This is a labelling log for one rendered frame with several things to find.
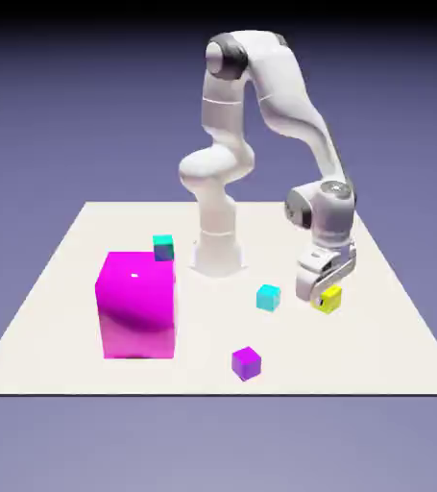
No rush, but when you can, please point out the small teal cube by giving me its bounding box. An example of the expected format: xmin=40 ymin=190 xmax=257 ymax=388
xmin=152 ymin=234 xmax=176 ymax=263

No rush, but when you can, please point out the small purple cube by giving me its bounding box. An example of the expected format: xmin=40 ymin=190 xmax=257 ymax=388
xmin=231 ymin=345 xmax=262 ymax=382

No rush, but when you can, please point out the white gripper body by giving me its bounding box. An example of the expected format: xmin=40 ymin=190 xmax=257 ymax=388
xmin=295 ymin=244 xmax=357 ymax=303

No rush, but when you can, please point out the large magenta box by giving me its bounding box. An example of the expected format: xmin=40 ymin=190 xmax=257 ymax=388
xmin=94 ymin=250 xmax=177 ymax=360

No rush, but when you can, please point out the small yellow cube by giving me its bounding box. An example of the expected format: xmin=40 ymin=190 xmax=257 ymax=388
xmin=309 ymin=284 xmax=343 ymax=315

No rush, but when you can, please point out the small cyan cube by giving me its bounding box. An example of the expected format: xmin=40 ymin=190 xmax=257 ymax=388
xmin=255 ymin=283 xmax=282 ymax=312

